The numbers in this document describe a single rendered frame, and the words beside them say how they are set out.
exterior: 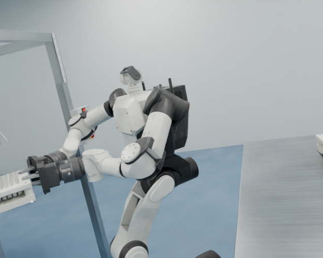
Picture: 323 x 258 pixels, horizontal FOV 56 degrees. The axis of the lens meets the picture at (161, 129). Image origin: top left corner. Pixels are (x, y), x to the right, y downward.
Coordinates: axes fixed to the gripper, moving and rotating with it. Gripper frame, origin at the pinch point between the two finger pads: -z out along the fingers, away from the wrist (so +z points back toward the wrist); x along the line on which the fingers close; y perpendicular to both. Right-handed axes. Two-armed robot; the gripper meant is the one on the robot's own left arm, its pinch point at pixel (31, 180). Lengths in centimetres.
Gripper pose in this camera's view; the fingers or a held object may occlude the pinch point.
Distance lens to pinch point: 125.0
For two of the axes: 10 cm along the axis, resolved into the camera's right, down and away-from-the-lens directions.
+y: -3.6, -1.2, 9.3
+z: 9.2, -2.2, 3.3
